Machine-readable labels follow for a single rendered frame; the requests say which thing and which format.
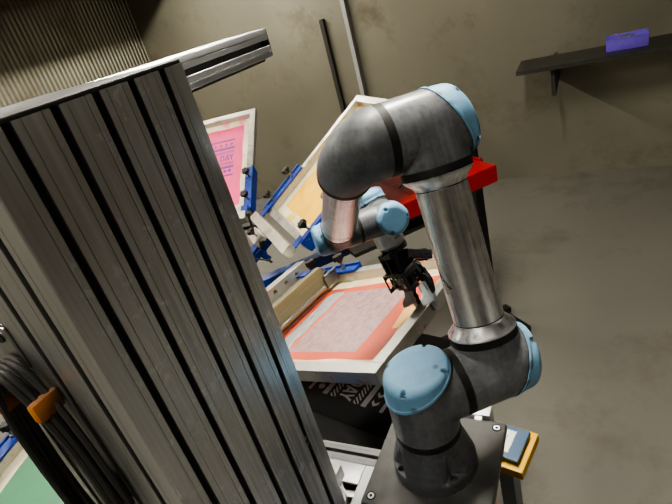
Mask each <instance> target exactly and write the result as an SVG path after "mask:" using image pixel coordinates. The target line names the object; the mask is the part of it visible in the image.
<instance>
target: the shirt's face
mask: <svg viewBox="0 0 672 504"><path fill-rule="evenodd" d="M416 345H423V347H425V346H426V345H433V346H436V347H438V348H440V349H441V350H443V349H445V348H448V347H450V346H451V344H450V341H449V339H444V338H439V337H435V336H430V335H425V334H421V335H420V336H419V338H418V339H417V340H416V342H415V343H414V344H413V346H416ZM301 383H302V386H303V389H304V391H305V394H306V397H307V399H308V402H309V405H310V407H311V408H312V409H315V410H317V411H320V412H323V413H325V414H328V415H331V416H333V417H336V418H339V419H341V420H344V421H347V422H349V423H352V424H355V425H357V426H360V427H363V428H365V429H368V430H371V431H374V432H376V433H379V434H382V435H384V436H387V434H388V431H389V429H390V426H391V424H392V419H391V415H390V412H389V408H387V409H386V411H385V412H384V414H383V413H380V412H377V411H374V410H371V409H368V408H365V407H362V406H360V405H357V404H354V403H351V402H348V401H345V400H342V399H339V398H336V397H333V396H330V395H327V394H325V393H322V392H319V391H316V390H313V389H310V388H307V387H308V386H309V385H310V384H311V383H312V382H311V381H301Z"/></svg>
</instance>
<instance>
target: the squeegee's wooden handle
mask: <svg viewBox="0 0 672 504"><path fill-rule="evenodd" d="M323 276H324V273H323V271H322V270H321V268H320V267H316V268H315V269H313V270H312V271H311V272H310V273H309V274H308V275H306V276H305V277H304V278H303V279H302V280H301V281H300V282H298V283H297V284H296V285H295V286H294V287H293V288H292V289H290V290H289V291H288V292H287V293H286V294H285V295H283V296H282V297H281V298H280V299H279V300H278V301H277V302H275V303H274V304H273V305H272V306H273V309H274V311H275V314H276V317H277V319H278V322H279V325H281V324H282V323H283V322H284V321H285V320H287V319H288V318H289V317H290V316H291V315H292V314H293V313H294V312H295V311H296V310H297V309H298V308H300V307H301V306H302V305H303V304H304V303H305V302H306V301H307V300H308V299H309V298H310V297H311V296H313V295H314V294H315V293H316V292H317V291H318V290H319V289H320V288H321V287H322V286H324V285H326V284H325V282H324V280H323Z"/></svg>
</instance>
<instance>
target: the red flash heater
mask: <svg viewBox="0 0 672 504"><path fill-rule="evenodd" d="M472 158H473V162H474V164H473V166H472V168H471V169H470V171H469V173H468V176H467V178H468V182H469V185H470V189H471V192H474V191H476V190H478V189H481V188H483V187H485V186H487V185H490V184H492V183H494V182H497V181H498V178H497V169H496V165H494V164H491V163H487V162H483V161H481V158H479V157H475V156H472ZM401 183H402V180H401V177H400V175H399V176H396V177H393V178H389V179H386V180H383V181H381V182H378V183H376V184H373V185H371V186H370V188H373V187H380V188H381V189H382V191H383V193H384V194H385V195H386V199H388V200H393V201H397V202H399V203H400V204H402V205H403V206H404V207H405V208H406V209H407V210H408V213H409V220H410V219H412V218H414V217H417V216H419V215H421V211H420V208H419V204H418V201H417V197H416V194H415V192H414V191H413V190H411V189H409V188H407V187H405V186H404V185H403V184H402V186H401V188H399V187H400V185H401ZM370 188H369V189H370Z"/></svg>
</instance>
